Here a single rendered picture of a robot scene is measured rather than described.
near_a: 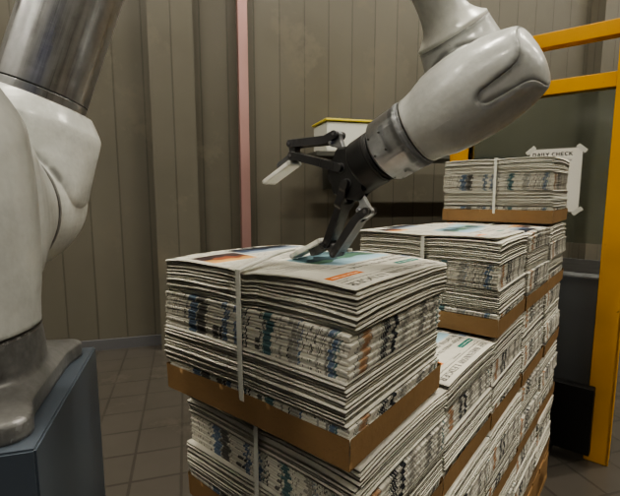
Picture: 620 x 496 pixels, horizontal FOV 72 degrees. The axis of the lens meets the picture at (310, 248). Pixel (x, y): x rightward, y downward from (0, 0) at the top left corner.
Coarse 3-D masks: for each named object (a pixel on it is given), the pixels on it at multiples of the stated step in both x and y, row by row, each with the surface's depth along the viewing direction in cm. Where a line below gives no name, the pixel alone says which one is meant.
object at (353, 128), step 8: (328, 120) 291; (336, 120) 292; (344, 120) 294; (352, 120) 295; (360, 120) 297; (368, 120) 298; (320, 128) 304; (328, 128) 292; (336, 128) 293; (344, 128) 295; (352, 128) 297; (360, 128) 298; (352, 136) 297; (344, 144) 297
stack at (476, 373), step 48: (480, 336) 102; (528, 336) 128; (480, 384) 94; (528, 384) 132; (240, 432) 68; (432, 432) 71; (240, 480) 69; (288, 480) 62; (336, 480) 56; (384, 480) 59; (432, 480) 74; (480, 480) 96; (528, 480) 146
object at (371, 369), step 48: (288, 288) 55; (336, 288) 50; (384, 288) 53; (432, 288) 66; (288, 336) 55; (336, 336) 50; (384, 336) 56; (432, 336) 70; (288, 384) 55; (336, 384) 50; (384, 384) 57; (336, 432) 52
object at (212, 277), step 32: (192, 256) 71; (224, 256) 71; (256, 256) 72; (288, 256) 73; (192, 288) 67; (224, 288) 62; (192, 320) 68; (224, 320) 63; (192, 352) 68; (224, 352) 63; (224, 384) 64
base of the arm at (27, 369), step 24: (24, 336) 34; (0, 360) 32; (24, 360) 34; (48, 360) 38; (72, 360) 43; (0, 384) 32; (24, 384) 33; (48, 384) 36; (0, 408) 30; (24, 408) 30; (0, 432) 28; (24, 432) 29
